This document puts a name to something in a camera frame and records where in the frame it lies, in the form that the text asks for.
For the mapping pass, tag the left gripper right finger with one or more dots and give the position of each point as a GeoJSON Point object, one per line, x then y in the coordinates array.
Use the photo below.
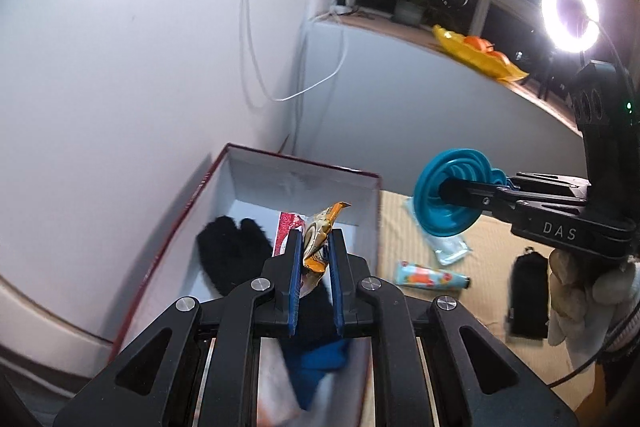
{"type": "Point", "coordinates": [355, 293]}

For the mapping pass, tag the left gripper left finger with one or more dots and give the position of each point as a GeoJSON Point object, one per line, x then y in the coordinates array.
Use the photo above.
{"type": "Point", "coordinates": [278, 290]}

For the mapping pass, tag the black knit glove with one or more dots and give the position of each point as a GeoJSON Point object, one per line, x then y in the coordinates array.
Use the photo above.
{"type": "Point", "coordinates": [232, 254]}

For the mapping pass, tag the blue knitted cloth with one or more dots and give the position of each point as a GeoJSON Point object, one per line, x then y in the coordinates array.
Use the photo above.
{"type": "Point", "coordinates": [307, 367]}

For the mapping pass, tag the teal collapsible funnel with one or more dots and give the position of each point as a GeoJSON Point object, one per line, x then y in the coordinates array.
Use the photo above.
{"type": "Point", "coordinates": [453, 190]}

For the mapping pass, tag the white gloved right hand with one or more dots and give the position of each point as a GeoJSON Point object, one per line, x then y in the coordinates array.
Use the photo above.
{"type": "Point", "coordinates": [585, 315]}

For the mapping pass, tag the colourful cream tube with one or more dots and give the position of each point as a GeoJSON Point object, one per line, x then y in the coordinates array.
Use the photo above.
{"type": "Point", "coordinates": [417, 276]}

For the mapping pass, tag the clear plastic packet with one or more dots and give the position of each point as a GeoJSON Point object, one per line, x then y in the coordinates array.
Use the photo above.
{"type": "Point", "coordinates": [447, 250]}

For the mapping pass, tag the black folded cloth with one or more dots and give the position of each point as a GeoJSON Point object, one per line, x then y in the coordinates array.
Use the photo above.
{"type": "Point", "coordinates": [527, 314]}

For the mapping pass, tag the orange fruit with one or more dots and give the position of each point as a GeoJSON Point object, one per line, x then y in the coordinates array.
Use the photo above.
{"type": "Point", "coordinates": [479, 44]}

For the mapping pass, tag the yellow leaf-shaped fruit plate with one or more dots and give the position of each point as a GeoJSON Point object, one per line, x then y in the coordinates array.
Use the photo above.
{"type": "Point", "coordinates": [494, 64]}

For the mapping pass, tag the potted plant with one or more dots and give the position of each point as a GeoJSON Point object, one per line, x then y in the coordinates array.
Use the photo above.
{"type": "Point", "coordinates": [410, 12]}

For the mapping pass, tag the white power strip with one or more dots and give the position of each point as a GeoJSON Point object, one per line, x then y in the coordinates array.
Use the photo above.
{"type": "Point", "coordinates": [338, 9]}

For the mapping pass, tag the black camera box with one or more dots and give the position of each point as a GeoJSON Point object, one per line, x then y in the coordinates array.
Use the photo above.
{"type": "Point", "coordinates": [607, 114]}

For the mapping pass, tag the ring light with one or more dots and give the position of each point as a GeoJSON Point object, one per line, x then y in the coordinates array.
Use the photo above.
{"type": "Point", "coordinates": [571, 25]}

